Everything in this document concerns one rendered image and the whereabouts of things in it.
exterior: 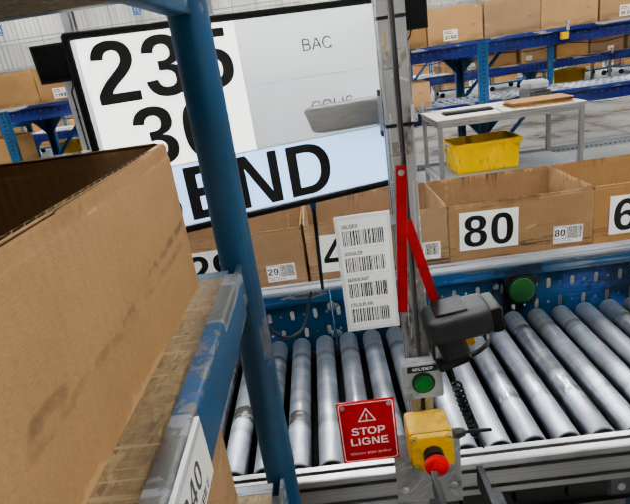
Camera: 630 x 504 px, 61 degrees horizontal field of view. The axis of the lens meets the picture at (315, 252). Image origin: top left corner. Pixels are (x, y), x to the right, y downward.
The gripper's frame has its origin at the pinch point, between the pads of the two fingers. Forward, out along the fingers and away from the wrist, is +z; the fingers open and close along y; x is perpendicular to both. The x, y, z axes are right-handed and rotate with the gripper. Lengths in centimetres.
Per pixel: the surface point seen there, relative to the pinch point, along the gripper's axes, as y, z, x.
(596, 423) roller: -33, 33, 20
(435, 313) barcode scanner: -2.3, 22.2, -13.5
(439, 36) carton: -124, 538, -51
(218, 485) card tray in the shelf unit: 22.2, -20.9, -25.3
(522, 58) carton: -362, 951, 7
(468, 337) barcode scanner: -6.8, 20.7, -9.5
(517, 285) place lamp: -35, 79, 12
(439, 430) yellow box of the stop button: -1.4, 21.1, 7.5
